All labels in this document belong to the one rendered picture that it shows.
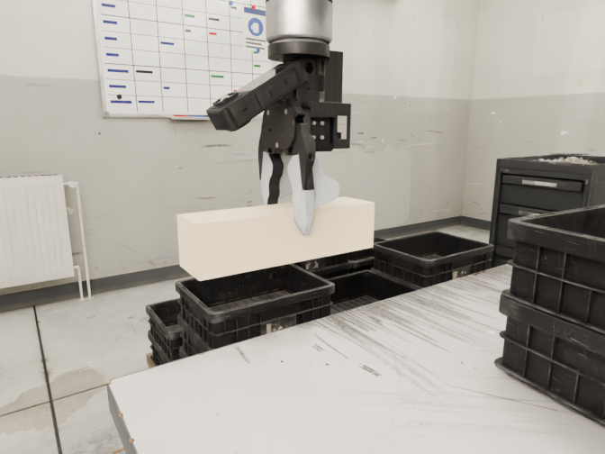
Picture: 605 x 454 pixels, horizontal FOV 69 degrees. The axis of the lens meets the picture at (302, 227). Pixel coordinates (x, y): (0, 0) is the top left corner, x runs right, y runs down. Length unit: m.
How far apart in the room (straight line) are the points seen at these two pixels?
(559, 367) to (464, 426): 0.15
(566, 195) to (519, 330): 1.62
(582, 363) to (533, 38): 4.26
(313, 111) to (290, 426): 0.38
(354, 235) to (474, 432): 0.27
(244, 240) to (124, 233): 2.65
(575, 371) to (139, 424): 0.54
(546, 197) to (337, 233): 1.84
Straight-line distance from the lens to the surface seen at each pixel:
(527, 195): 2.36
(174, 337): 1.60
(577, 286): 0.64
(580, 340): 0.64
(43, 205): 2.90
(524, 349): 0.71
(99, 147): 3.02
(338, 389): 0.65
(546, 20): 4.75
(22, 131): 2.98
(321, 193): 0.51
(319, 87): 0.54
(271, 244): 0.50
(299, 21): 0.51
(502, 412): 0.66
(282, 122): 0.51
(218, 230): 0.46
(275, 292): 1.56
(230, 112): 0.46
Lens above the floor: 1.06
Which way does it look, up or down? 13 degrees down
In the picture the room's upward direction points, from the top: straight up
